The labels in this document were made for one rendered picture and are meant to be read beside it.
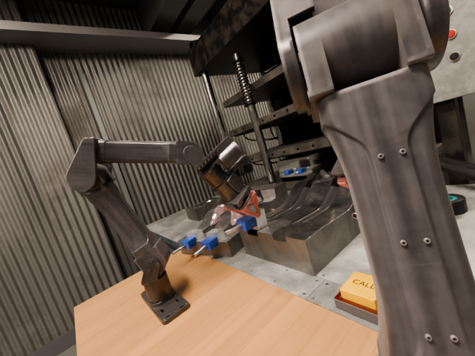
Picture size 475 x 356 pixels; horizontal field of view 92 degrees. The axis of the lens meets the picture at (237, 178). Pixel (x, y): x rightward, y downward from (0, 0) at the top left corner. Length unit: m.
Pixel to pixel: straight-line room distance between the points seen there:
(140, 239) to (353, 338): 0.48
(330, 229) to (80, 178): 0.60
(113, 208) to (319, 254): 0.50
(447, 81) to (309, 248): 0.91
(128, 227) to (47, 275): 1.87
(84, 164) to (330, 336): 0.59
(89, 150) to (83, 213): 1.69
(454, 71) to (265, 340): 1.12
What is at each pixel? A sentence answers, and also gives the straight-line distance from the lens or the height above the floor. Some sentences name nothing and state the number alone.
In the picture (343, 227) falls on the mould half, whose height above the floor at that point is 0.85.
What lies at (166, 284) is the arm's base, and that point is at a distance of 0.68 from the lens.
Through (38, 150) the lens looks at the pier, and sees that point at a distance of 2.32.
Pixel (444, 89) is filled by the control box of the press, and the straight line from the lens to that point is 1.25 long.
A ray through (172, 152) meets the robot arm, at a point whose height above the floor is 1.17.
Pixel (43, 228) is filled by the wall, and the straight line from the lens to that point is 2.41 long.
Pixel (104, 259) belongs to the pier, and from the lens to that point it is 2.35.
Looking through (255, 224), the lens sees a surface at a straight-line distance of 0.66.
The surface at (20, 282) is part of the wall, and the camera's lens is 2.48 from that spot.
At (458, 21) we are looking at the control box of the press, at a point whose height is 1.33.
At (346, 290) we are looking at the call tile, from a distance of 0.49.
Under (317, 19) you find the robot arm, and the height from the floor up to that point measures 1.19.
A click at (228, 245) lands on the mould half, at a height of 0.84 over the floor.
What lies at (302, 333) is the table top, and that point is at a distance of 0.48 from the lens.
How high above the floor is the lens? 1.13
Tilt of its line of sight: 7 degrees down
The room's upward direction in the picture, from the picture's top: 17 degrees counter-clockwise
